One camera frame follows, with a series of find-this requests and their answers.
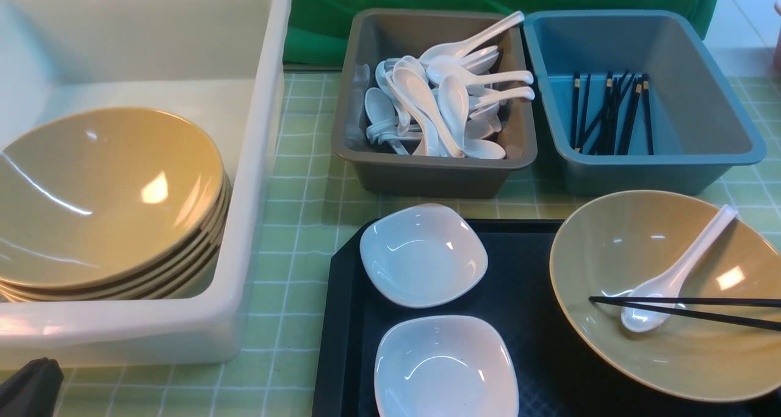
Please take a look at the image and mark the white square dish front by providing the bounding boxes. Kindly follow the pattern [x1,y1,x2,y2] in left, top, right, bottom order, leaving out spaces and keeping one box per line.
[373,315,520,416]

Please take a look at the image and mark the blue chopstick bin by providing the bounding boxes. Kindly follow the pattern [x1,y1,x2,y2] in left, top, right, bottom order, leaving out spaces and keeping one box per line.
[524,10,766,195]

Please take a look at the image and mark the black chopstick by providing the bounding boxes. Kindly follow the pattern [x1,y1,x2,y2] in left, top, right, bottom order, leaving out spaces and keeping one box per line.
[589,296,780,308]
[603,303,779,332]

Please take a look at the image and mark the large white plastic tub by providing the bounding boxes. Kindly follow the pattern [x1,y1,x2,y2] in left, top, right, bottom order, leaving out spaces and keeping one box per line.
[2,0,290,371]

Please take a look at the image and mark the green checkered table mat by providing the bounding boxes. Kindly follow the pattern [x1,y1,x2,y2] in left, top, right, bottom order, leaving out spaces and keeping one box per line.
[0,69,781,417]

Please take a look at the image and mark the top stacked tan bowl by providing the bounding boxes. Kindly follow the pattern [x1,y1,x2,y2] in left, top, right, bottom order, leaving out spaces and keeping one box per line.
[1,106,225,289]

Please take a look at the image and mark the black serving tray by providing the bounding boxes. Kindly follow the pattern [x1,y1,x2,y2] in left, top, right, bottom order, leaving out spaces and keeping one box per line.
[311,219,779,416]

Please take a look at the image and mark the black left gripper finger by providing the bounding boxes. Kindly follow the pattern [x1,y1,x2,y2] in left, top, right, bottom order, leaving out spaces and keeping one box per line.
[1,358,64,416]

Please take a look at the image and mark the grey-brown spoon bin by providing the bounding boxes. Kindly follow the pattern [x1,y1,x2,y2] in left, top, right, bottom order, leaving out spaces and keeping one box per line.
[330,9,538,199]

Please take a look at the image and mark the white spoon top of bin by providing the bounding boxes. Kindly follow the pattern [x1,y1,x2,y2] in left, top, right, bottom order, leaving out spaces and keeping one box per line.
[418,11,525,66]

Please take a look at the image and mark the white spoon centre long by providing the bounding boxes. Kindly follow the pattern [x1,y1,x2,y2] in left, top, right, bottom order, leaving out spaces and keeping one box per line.
[385,67,466,158]

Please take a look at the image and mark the white spoon right upper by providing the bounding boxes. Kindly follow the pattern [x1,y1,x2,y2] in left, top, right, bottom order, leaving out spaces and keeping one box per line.
[426,63,534,86]

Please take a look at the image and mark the stacked tan bowl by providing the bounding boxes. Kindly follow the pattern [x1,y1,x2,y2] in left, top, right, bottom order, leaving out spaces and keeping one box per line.
[1,106,225,289]
[2,179,231,302]

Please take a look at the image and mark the white spoon right lower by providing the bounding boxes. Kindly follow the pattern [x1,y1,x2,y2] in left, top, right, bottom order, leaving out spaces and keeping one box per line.
[468,86,536,111]

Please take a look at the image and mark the tan noodle bowl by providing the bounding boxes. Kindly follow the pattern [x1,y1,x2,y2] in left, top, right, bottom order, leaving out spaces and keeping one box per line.
[549,190,780,403]

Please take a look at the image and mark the white soup spoon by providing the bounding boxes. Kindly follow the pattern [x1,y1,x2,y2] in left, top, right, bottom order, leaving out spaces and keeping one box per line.
[621,205,738,333]

